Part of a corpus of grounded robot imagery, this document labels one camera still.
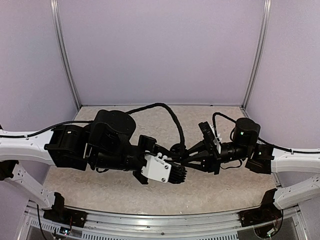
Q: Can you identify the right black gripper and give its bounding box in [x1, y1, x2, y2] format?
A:
[179, 139, 251, 176]

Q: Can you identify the black round charging case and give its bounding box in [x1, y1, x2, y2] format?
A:
[169, 143, 187, 158]

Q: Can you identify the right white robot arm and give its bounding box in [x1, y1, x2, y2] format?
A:
[181, 117, 320, 222]

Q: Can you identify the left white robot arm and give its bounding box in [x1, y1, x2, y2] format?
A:
[0, 110, 187, 223]

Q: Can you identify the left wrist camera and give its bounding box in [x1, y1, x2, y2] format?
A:
[142, 156, 187, 184]

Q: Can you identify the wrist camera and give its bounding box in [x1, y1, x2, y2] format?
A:
[210, 125, 222, 154]
[142, 156, 187, 184]

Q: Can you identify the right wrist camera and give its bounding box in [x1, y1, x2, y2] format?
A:
[210, 125, 222, 154]

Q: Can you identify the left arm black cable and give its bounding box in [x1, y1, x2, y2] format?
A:
[0, 102, 187, 173]

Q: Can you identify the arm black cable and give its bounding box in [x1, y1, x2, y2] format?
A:
[0, 102, 187, 173]
[211, 112, 320, 171]

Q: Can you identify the front aluminium rail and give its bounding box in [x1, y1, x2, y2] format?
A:
[18, 197, 307, 240]

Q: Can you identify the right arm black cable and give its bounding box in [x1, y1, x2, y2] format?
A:
[211, 112, 320, 171]

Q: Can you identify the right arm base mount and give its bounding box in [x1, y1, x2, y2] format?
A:
[238, 188, 284, 227]

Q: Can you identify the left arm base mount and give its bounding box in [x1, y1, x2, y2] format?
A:
[43, 192, 88, 228]

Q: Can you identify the right aluminium frame post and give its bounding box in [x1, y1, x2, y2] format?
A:
[241, 0, 272, 113]

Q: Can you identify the aluminium frame post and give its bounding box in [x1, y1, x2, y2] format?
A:
[241, 0, 272, 113]
[50, 0, 82, 111]

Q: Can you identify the left aluminium frame post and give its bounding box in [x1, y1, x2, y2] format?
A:
[50, 0, 82, 111]

